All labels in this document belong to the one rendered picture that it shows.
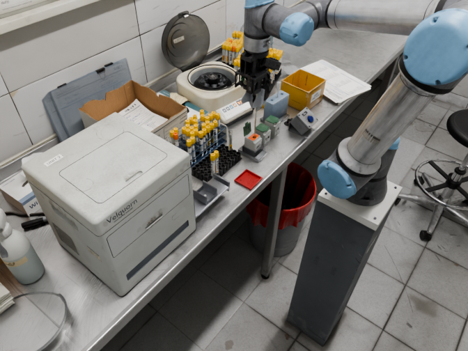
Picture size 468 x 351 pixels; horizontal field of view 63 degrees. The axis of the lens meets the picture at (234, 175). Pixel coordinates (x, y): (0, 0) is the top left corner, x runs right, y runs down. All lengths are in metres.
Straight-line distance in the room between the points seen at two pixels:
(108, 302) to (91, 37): 0.87
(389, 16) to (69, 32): 0.95
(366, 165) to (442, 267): 1.48
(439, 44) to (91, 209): 0.71
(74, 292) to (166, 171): 0.41
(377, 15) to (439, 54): 0.26
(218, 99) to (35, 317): 0.91
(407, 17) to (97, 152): 0.75
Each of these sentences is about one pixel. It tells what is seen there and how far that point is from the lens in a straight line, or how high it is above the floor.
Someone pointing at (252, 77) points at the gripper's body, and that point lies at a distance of 1.13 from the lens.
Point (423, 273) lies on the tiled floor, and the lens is 2.33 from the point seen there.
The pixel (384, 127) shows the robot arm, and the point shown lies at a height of 1.27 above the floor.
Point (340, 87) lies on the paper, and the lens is 1.78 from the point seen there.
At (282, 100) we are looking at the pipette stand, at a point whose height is 0.97.
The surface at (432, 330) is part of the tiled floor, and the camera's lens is 2.17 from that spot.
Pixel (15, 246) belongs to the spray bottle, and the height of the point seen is 1.02.
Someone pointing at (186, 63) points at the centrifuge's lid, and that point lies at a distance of 1.68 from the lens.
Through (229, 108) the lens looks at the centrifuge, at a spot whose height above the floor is 0.92.
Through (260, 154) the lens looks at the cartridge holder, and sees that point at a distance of 1.35.
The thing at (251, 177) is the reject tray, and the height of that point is 0.88.
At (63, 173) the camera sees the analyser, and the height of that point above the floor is 1.18.
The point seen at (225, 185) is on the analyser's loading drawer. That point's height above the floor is 0.92.
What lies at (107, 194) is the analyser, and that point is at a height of 1.18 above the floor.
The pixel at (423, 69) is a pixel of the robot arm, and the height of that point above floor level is 1.44.
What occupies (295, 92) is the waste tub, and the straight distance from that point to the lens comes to 1.58.
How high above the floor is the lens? 1.77
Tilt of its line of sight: 44 degrees down
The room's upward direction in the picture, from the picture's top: 1 degrees clockwise
